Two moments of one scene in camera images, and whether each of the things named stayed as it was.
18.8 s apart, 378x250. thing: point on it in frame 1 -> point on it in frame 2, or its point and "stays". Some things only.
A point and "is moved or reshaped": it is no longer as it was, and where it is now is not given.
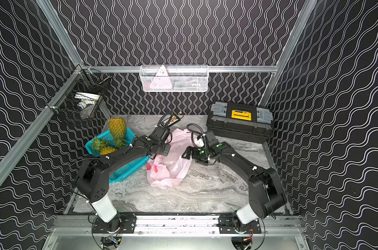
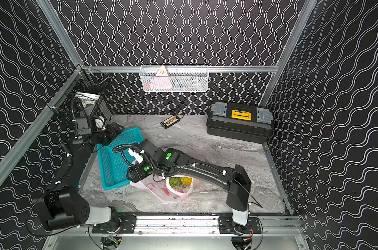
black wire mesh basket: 81,96 stays
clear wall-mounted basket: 177,78 stays
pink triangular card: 161,83 stays
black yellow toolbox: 242,121 stays
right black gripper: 188,150 -> 135,171
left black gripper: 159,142 -> 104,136
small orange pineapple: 101,147 -> 178,182
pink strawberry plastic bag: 168,170 is moved or reshaped
